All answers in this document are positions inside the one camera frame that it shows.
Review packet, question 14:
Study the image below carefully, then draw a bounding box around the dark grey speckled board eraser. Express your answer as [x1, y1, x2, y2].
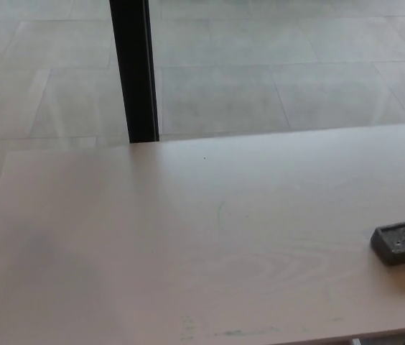
[370, 216, 405, 267]

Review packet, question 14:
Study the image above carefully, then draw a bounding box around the black vertical metal post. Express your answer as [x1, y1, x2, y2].
[108, 0, 161, 144]

